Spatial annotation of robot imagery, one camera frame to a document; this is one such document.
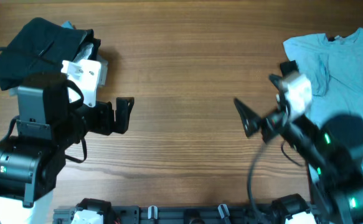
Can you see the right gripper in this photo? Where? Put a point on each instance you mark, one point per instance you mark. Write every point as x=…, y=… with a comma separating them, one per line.
x=269, y=127

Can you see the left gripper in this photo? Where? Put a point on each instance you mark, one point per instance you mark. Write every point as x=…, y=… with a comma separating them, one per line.
x=106, y=124

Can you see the black shorts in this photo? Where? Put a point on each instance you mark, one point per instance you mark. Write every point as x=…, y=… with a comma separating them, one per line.
x=42, y=46

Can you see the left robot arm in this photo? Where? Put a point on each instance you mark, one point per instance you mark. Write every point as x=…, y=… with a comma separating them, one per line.
x=52, y=117

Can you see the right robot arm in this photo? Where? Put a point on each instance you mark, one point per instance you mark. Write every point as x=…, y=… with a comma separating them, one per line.
x=337, y=155

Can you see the black garment under t-shirt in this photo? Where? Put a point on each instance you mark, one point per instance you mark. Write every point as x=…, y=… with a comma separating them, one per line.
x=288, y=67

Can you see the folded grey trousers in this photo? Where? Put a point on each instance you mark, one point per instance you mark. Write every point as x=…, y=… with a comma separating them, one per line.
x=49, y=92

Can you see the light blue t-shirt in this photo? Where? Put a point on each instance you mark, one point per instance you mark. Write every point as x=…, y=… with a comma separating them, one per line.
x=335, y=70

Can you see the folded blue garment under trousers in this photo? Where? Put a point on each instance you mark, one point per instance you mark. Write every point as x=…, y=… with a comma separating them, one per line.
x=68, y=25

